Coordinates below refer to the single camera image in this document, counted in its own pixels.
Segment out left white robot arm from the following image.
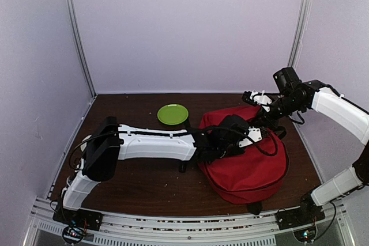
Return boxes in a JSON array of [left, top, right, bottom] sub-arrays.
[[58, 115, 278, 225]]

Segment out aluminium frame post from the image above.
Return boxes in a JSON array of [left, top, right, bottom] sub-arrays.
[[66, 0, 97, 98], [285, 0, 312, 69]]

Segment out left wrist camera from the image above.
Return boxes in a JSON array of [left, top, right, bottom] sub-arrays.
[[238, 127, 268, 147]]

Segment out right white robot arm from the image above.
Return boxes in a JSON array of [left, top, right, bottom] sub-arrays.
[[250, 67, 368, 224]]

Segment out right aluminium frame post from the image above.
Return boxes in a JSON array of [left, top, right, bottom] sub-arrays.
[[285, 0, 312, 69]]

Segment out front aluminium rail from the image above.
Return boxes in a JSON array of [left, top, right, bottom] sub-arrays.
[[24, 194, 355, 246]]

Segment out left aluminium frame post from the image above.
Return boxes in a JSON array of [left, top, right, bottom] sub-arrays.
[[66, 0, 97, 98]]

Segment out red backpack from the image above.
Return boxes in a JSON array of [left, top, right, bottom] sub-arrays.
[[178, 105, 290, 215]]

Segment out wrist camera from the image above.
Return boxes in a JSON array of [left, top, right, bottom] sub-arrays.
[[238, 127, 268, 147], [242, 90, 272, 112]]

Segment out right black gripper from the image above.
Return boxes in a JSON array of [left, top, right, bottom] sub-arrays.
[[251, 93, 304, 130]]

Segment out white and black bowl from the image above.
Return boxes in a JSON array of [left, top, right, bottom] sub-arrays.
[[80, 137, 89, 152]]

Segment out green plate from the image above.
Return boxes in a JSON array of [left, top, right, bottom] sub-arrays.
[[157, 104, 189, 126]]

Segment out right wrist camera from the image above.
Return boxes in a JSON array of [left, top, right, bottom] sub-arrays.
[[242, 90, 272, 112]]

